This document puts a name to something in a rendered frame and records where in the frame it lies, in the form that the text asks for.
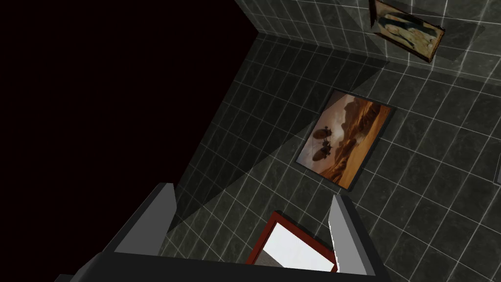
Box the red framed white window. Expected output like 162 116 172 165
246 211 339 273

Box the orange desert landscape picture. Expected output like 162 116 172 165
294 88 396 192

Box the brown framed pale picture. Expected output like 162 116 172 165
369 0 446 64

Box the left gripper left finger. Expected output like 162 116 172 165
102 182 178 257

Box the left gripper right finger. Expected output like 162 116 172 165
328 194 388 276

